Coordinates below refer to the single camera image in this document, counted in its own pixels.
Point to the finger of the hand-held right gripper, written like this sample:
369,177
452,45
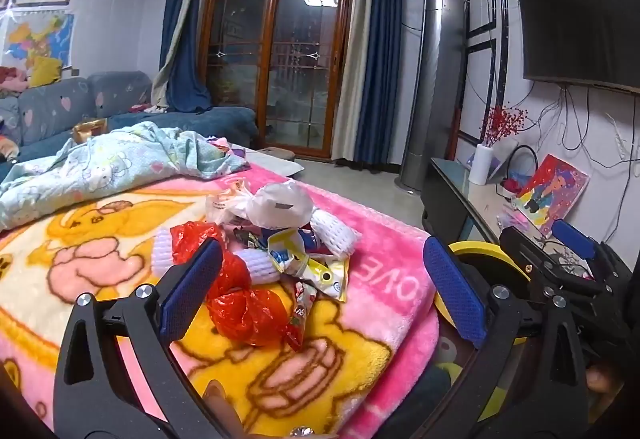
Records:
572,234
530,256

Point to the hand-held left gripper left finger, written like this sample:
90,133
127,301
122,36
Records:
192,289

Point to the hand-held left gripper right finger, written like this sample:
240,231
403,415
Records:
455,291

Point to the yellow rimmed black trash bin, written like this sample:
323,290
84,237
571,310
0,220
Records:
492,251

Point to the white foam fruit net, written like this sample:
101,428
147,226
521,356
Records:
162,254
335,231
260,269

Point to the red plastic bag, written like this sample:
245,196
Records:
242,314

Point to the clear plastic bag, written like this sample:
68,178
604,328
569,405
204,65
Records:
225,204

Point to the red white striped wrapper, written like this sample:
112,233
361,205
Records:
302,314

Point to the white plastic bag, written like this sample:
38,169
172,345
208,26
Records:
280,206

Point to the yellow white snack wrapper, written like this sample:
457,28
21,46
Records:
320,274

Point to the person's right hand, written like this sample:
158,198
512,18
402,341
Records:
598,379

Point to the person's left hand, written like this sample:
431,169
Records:
217,404

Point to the colourful picture book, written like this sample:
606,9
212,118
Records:
552,194

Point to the red yarn ball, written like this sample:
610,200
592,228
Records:
511,181

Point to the pink cartoon printed blanket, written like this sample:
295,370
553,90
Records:
385,239

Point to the dark glass television cabinet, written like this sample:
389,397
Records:
450,199

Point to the white ribbed vase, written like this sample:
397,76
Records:
481,164

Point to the white power strip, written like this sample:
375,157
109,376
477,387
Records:
621,139

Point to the purple cloth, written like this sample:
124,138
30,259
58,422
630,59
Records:
225,146

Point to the light blue printed quilt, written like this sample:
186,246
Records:
125,159

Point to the white top coffee table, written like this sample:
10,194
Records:
275,164

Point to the dark storage box beige lid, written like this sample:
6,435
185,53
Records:
277,151

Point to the gold snack packet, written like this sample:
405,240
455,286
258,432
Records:
90,129

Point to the silver tower air conditioner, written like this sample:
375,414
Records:
435,84

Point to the blue heart patterned sofa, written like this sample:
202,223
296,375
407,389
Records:
50,111

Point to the blue and beige curtain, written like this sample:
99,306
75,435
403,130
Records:
185,44
375,69

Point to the wooden sliding glass door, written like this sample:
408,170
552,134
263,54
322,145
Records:
290,69

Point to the yellow cushion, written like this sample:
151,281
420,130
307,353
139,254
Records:
45,70

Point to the pile of red clothes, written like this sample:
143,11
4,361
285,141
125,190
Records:
12,79

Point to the colourful map poster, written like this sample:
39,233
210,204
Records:
42,39

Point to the black wall frame decoration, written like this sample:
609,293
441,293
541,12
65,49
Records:
487,34

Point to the black wall television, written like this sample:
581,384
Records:
575,4

